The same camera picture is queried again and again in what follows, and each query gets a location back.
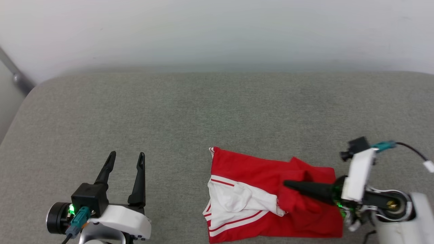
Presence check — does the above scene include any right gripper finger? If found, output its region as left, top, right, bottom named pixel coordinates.
left=283, top=180, right=336, bottom=205

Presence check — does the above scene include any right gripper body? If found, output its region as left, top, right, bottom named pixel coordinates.
left=334, top=148, right=377, bottom=231

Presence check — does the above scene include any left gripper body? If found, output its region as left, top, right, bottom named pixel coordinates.
left=46, top=202, right=152, bottom=242

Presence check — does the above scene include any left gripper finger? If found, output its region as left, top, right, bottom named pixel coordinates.
left=94, top=151, right=116, bottom=185
left=128, top=152, right=145, bottom=207

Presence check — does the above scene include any red and white garment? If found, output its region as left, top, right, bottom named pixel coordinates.
left=203, top=146, right=343, bottom=244

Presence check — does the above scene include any grey metal rod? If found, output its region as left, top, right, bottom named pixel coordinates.
left=0, top=47, right=35, bottom=96

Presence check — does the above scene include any right cable with teal plug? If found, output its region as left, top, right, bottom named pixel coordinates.
left=371, top=141, right=428, bottom=162

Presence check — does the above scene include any cable with teal plug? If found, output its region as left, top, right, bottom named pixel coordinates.
left=61, top=207, right=91, bottom=244
left=371, top=141, right=428, bottom=162

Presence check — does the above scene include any left cable with teal plug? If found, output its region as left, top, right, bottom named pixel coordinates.
left=61, top=207, right=91, bottom=244

